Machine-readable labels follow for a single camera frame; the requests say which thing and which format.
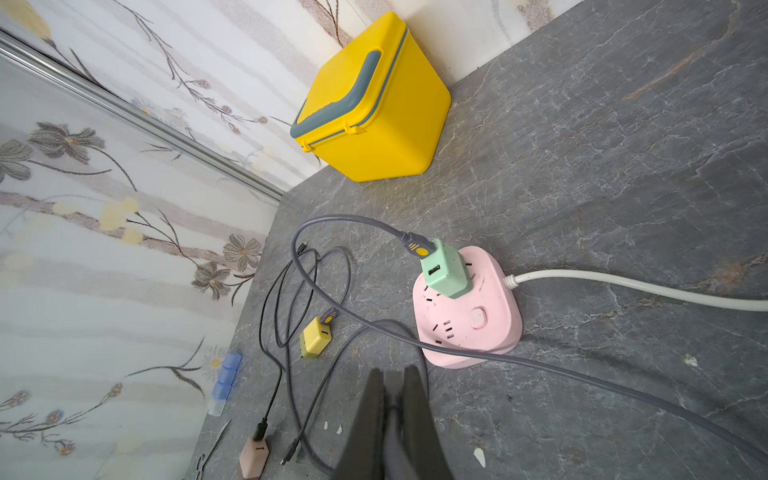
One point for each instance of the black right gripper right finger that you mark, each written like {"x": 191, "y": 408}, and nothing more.
{"x": 419, "y": 435}

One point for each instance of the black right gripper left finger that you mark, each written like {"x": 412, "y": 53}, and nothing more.
{"x": 362, "y": 457}

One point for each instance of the yellow USB wall charger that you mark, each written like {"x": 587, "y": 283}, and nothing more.
{"x": 315, "y": 338}

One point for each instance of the green USB wall charger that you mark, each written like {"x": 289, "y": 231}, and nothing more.
{"x": 445, "y": 271}

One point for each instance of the pink power strip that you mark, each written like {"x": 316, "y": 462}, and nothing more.
{"x": 486, "y": 319}

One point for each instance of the silver scissors left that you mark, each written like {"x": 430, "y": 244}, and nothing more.
{"x": 204, "y": 458}

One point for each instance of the blue transparent bottle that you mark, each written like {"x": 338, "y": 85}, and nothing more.
{"x": 224, "y": 382}

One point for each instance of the yellow plastic storage box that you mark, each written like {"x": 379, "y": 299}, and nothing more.
{"x": 376, "y": 110}

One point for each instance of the pink USB wall charger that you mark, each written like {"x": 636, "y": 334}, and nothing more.
{"x": 253, "y": 458}

